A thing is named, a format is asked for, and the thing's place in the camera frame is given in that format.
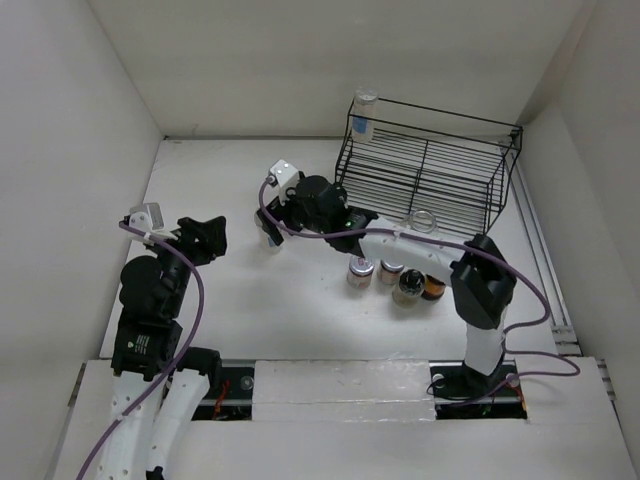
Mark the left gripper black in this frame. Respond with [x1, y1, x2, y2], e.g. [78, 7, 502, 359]
[145, 214, 225, 315]

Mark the tall jar blue label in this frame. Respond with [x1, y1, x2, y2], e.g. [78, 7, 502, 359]
[351, 88, 379, 143]
[254, 214, 282, 255]

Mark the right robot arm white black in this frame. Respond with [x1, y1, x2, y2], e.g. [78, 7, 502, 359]
[255, 162, 517, 398]

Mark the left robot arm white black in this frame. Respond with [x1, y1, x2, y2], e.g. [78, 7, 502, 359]
[85, 213, 227, 479]

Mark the silver lid jar left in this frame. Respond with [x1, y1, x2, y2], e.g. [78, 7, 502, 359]
[346, 256, 375, 289]

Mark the silver lid jar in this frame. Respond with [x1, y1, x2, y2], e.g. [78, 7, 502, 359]
[346, 256, 375, 289]
[378, 260, 404, 286]

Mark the silver lid jar right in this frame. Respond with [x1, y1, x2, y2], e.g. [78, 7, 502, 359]
[378, 260, 404, 286]

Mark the open clear glass jar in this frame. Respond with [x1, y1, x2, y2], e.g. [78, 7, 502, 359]
[407, 210, 438, 234]

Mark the black cap spice bottle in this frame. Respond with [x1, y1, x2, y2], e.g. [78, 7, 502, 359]
[392, 269, 425, 308]

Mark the red lid sauce jar front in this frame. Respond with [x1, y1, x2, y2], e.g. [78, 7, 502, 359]
[421, 275, 446, 301]

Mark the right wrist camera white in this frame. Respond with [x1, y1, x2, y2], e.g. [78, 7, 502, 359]
[266, 159, 300, 205]

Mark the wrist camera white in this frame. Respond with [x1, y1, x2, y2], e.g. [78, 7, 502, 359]
[266, 159, 300, 205]
[125, 202, 166, 238]

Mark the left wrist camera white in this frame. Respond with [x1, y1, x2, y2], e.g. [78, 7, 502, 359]
[125, 202, 166, 238]

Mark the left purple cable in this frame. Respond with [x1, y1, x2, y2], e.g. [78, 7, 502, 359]
[74, 219, 206, 480]

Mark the black wire rack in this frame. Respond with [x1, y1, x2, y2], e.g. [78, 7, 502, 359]
[334, 98, 524, 236]

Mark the right side metal rail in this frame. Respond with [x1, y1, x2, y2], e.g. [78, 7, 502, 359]
[511, 161, 583, 357]

